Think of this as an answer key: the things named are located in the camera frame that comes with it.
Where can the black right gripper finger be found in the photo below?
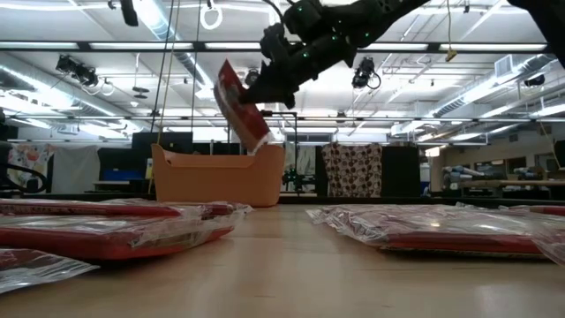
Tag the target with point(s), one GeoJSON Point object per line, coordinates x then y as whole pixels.
{"type": "Point", "coordinates": [271, 77]}
{"type": "Point", "coordinates": [273, 95]}

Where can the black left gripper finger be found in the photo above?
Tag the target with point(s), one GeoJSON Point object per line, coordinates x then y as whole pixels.
{"type": "Point", "coordinates": [129, 12]}

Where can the small background robot arm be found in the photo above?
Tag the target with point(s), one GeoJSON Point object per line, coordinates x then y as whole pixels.
{"type": "Point", "coordinates": [291, 176]}

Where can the orange plastic basket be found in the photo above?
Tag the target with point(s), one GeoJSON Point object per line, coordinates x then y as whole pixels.
{"type": "Point", "coordinates": [212, 181]}

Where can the brown dotted hanging cloth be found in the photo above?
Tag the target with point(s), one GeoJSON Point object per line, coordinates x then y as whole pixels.
{"type": "Point", "coordinates": [353, 170]}

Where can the large black monitor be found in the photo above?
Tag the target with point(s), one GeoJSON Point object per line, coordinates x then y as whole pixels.
{"type": "Point", "coordinates": [161, 142]}

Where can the yellow hanging tag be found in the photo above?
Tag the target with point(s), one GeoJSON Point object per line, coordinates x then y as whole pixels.
{"type": "Point", "coordinates": [450, 55]}

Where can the black standing panel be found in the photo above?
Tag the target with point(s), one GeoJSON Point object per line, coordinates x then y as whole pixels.
{"type": "Point", "coordinates": [399, 172]}

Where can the small black monitor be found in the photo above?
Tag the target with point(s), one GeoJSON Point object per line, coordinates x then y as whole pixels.
{"type": "Point", "coordinates": [119, 159]}

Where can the blue box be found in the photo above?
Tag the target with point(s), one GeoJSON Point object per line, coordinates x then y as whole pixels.
{"type": "Point", "coordinates": [123, 175]}

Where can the white hanging cloth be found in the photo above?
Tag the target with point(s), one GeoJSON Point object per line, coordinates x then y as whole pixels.
{"type": "Point", "coordinates": [75, 170]}

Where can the floral hanging cloth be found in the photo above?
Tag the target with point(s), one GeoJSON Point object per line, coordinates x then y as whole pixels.
{"type": "Point", "coordinates": [31, 159]}

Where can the black office chair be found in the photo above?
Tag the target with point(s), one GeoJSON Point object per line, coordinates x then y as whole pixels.
{"type": "Point", "coordinates": [4, 154]}

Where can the black ceiling dome device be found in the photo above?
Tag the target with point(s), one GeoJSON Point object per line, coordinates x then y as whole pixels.
{"type": "Point", "coordinates": [535, 80]}

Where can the wooden background table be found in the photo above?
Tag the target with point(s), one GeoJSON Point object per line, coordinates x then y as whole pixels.
{"type": "Point", "coordinates": [507, 183]}

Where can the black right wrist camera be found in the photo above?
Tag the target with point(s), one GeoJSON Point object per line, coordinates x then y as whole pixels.
{"type": "Point", "coordinates": [302, 15]}

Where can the black ceiling camera cluster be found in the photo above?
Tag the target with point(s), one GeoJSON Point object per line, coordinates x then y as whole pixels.
{"type": "Point", "coordinates": [79, 70]}

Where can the black metal table frame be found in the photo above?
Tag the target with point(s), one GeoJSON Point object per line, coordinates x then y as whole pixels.
{"type": "Point", "coordinates": [300, 199]}

